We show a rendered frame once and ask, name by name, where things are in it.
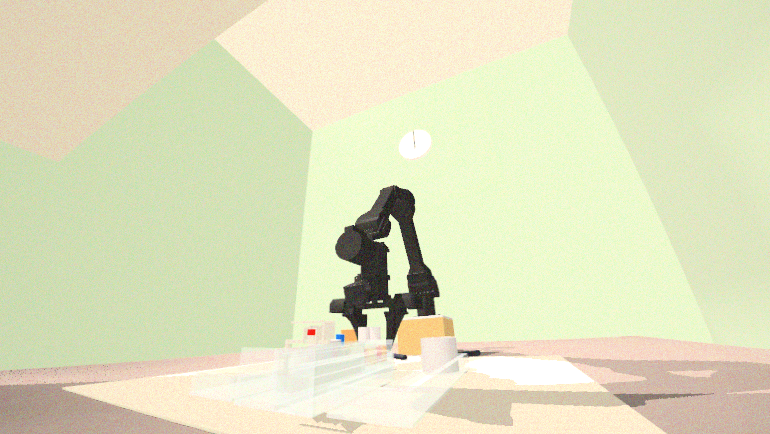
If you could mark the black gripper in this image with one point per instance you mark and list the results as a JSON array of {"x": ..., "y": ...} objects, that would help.
[{"x": 397, "y": 306}]

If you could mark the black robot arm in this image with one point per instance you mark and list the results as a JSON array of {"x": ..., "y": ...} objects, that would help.
[{"x": 356, "y": 245}]

